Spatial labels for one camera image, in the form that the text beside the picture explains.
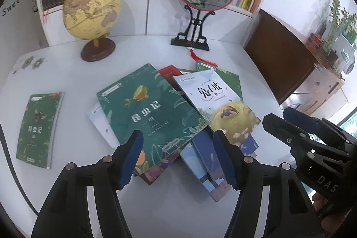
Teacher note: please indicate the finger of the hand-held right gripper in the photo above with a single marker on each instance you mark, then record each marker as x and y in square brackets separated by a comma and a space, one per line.
[299, 118]
[279, 128]

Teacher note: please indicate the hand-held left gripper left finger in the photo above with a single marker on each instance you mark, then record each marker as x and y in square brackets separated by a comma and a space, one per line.
[132, 160]

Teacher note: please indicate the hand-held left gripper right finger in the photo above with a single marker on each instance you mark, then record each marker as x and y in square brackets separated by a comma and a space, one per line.
[226, 162]

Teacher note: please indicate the large green insect book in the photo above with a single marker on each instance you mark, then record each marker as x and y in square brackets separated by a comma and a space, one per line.
[150, 115]

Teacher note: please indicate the person's right hand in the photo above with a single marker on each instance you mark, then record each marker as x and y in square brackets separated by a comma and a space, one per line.
[323, 206]

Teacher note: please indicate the dark blue book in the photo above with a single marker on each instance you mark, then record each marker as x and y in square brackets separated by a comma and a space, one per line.
[206, 148]

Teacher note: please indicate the white side counter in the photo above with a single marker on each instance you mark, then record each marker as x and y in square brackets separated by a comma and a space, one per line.
[318, 90]

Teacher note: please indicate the light blue book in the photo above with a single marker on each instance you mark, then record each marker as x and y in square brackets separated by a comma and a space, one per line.
[192, 164]

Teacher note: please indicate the white thin book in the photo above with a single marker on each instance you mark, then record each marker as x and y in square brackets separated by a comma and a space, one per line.
[99, 123]

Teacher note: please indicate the brown wooden cabinet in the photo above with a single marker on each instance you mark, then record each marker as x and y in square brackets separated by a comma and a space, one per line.
[279, 56]

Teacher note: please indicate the green leafy book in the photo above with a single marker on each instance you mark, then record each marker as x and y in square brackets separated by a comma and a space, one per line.
[228, 81]

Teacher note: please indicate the white book with rabbit cover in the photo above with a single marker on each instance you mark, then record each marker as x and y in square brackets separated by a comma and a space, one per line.
[212, 93]

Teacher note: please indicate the white appliance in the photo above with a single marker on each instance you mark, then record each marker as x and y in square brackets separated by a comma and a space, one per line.
[347, 55]

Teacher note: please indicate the red book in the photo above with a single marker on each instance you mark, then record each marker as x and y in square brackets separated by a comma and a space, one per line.
[170, 75]

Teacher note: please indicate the small green insect book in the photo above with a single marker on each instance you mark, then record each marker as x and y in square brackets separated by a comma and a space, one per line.
[39, 129]

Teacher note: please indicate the green potted plant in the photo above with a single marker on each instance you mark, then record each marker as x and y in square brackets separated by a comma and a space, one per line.
[336, 20]

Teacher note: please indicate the red tassel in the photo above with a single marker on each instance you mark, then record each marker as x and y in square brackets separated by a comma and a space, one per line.
[199, 57]

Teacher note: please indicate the grey flower stickers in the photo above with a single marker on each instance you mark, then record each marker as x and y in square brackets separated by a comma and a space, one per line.
[33, 62]

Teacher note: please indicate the yellow globe on wooden base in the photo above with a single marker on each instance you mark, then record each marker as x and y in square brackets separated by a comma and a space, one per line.
[89, 12]

